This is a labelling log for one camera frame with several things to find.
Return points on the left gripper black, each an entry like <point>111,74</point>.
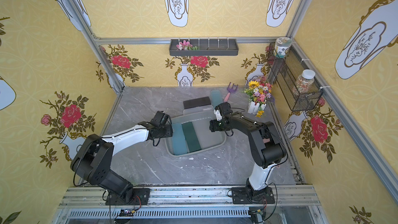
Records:
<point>166,130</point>

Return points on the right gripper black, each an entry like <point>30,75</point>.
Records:
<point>216,126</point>

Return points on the grey plastic storage tray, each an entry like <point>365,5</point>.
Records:
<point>208,140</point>

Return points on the light blue pencil case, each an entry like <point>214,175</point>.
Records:
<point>216,98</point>

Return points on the light teal pencil case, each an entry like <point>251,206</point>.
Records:
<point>178,140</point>

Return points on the dark green pencil case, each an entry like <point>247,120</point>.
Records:
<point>191,137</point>

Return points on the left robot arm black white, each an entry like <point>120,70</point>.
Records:
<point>93,160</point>

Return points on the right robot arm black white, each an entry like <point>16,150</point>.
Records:
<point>265,146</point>

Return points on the black pencil case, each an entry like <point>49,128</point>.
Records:
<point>198,102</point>

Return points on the purple pink garden rake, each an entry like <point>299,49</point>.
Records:
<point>232,88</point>

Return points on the artificial flower bouquet white pot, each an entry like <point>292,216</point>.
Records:
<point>260,93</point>

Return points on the small pink flowers on shelf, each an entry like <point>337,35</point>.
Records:
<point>186,45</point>

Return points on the clear jar white lid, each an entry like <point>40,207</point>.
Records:
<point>304,82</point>

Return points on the green patterned tin can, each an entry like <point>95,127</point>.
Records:
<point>282,46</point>

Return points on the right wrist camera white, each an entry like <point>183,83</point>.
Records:
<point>218,115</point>

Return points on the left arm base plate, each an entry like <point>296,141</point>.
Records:
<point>137,196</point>

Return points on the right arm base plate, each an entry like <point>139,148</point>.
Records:
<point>245,195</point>

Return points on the dark grey wall shelf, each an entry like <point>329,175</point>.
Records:
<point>207,47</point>

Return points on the black wire wall basket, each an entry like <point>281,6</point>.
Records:
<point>285,72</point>

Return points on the small circuit board with wires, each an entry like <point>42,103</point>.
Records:
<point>127,212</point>

